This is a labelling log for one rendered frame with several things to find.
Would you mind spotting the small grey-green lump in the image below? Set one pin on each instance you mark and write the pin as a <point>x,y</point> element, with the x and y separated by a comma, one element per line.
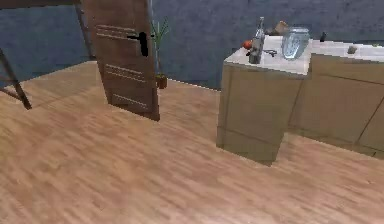
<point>352,49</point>

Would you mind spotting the small black utensil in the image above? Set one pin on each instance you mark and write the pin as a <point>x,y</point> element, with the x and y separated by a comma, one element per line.
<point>270,52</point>

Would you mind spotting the beige kitchen counter cabinet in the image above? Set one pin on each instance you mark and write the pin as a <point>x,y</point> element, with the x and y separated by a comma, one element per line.
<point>300,100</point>

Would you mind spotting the brown wooden room door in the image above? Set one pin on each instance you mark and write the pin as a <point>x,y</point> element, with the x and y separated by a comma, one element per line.
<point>125,56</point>

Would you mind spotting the brown bread loaf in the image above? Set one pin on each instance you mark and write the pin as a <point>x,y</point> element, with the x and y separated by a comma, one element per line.
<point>280,28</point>

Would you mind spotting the clear glass vase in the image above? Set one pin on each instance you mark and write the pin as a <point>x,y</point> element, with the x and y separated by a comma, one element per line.
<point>295,43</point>

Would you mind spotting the grey glass bottle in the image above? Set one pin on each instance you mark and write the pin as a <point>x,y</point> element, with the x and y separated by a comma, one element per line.
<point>257,43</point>

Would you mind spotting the dark brown wooden table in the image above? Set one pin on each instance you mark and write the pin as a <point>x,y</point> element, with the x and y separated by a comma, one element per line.
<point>16,90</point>

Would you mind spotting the green potted house plant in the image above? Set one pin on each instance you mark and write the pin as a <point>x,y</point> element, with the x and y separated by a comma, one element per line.
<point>160,50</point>

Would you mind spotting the red tomato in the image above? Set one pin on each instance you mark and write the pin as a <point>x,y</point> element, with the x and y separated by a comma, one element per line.
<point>247,44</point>

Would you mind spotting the small black shaker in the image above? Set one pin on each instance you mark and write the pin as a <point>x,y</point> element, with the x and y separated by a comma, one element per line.
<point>322,36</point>

